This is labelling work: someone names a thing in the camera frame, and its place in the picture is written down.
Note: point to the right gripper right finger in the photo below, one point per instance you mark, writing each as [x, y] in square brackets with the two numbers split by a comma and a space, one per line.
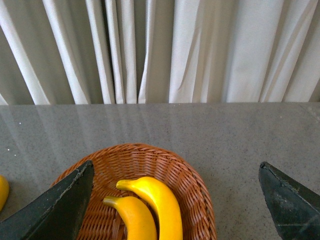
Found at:
[294, 208]

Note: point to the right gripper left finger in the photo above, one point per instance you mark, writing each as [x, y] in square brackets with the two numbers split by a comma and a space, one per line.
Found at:
[58, 213]

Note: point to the upper banana in basket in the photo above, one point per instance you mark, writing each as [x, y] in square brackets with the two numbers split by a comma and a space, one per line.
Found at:
[163, 202]

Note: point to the lower banana in basket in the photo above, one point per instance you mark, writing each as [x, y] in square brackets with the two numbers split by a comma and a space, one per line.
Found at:
[136, 216]

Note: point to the right brown wicker basket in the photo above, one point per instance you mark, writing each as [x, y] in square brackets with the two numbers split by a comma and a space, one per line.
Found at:
[135, 160]

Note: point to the yellow banana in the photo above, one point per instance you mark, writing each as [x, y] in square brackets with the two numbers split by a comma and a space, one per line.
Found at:
[4, 191]

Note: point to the white pleated curtain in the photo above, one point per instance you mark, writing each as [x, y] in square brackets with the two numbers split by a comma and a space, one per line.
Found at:
[159, 51]

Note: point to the banana in basket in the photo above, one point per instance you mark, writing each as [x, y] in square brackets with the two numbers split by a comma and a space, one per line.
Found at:
[136, 216]
[163, 202]

